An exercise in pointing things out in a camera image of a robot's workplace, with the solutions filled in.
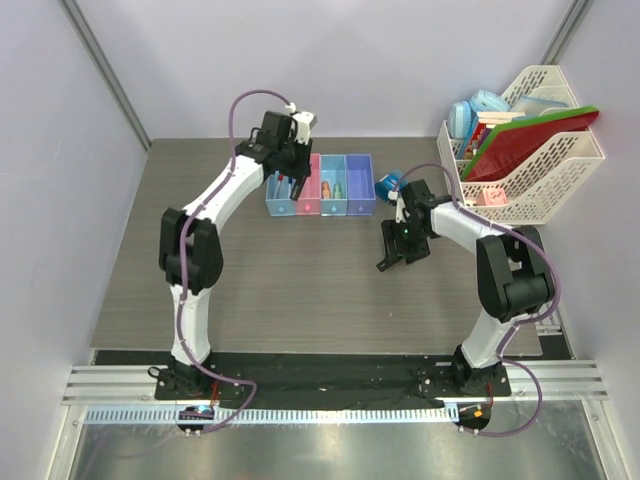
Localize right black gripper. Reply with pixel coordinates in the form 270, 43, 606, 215
382, 217, 431, 267

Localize pink plastic drawer box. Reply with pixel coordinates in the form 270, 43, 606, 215
296, 153, 321, 216

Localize light blue drawer box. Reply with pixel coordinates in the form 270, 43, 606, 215
265, 173, 296, 217
320, 154, 348, 216

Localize green capped black highlighter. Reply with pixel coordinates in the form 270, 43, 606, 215
376, 258, 396, 272

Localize purple plastic drawer box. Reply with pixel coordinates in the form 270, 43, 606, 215
346, 154, 376, 216

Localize blue round tape dispenser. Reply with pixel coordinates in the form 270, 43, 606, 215
374, 170, 406, 205

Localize red whiteboard marker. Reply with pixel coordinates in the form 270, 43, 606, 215
273, 175, 284, 199

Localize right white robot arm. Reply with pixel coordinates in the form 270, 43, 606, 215
376, 180, 556, 396

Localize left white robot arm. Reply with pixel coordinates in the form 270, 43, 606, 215
148, 106, 317, 400

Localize pink eraser box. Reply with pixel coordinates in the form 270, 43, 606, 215
477, 187, 508, 207

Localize white mesh file organizer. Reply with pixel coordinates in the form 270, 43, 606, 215
437, 65, 604, 225

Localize red plastic folder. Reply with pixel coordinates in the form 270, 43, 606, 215
462, 110, 601, 183

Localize blue headphones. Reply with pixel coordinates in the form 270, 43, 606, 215
447, 90, 511, 140

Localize stack of books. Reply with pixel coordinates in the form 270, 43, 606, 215
456, 111, 525, 160

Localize green plastic folder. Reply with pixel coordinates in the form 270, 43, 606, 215
458, 104, 599, 181

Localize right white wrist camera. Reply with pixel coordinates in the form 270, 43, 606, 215
388, 190, 406, 223

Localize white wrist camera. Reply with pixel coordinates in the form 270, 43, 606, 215
388, 190, 406, 223
285, 102, 317, 145

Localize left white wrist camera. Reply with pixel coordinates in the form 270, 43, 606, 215
285, 102, 317, 145

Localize white slotted cable duct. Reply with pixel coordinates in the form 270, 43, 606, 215
84, 404, 459, 426

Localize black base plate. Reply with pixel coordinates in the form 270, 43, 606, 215
94, 349, 511, 401

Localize aluminium rail frame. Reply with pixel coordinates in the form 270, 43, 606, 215
62, 299, 616, 480

